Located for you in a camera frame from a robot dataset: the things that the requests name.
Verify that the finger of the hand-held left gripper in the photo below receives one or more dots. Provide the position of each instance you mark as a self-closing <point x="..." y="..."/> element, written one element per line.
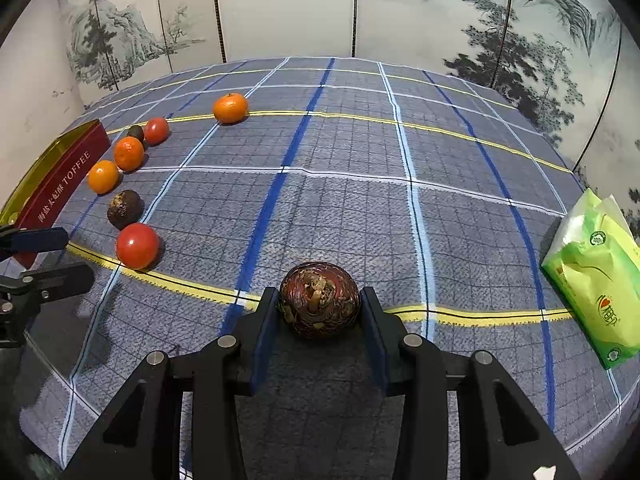
<point x="40" y="238"/>
<point x="60" y="280"/>

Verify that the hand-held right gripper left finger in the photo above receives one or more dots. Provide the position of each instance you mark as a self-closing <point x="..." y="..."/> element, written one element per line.
<point x="264" y="340"/>

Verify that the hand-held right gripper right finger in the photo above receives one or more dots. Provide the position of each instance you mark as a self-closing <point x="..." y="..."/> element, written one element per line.
<point x="375" y="345"/>

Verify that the red and gold tin box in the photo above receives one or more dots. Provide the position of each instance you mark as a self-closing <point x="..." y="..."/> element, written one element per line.
<point x="65" y="175"/>

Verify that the red tomato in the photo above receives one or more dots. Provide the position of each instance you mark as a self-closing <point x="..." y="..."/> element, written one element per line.
<point x="137" y="246"/>
<point x="156" y="130"/>

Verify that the orange mandarin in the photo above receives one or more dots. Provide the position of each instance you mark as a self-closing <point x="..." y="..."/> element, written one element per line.
<point x="103" y="176"/>
<point x="230" y="108"/>
<point x="129" y="153"/>

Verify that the blue plaid tablecloth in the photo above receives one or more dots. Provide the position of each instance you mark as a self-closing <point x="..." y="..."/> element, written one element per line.
<point x="350" y="185"/>

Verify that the green tissue pack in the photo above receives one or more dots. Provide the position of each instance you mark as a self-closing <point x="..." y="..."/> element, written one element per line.
<point x="595" y="280"/>

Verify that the landscape painted folding screen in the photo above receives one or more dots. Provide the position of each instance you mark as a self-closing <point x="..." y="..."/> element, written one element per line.
<point x="300" y="5"/>

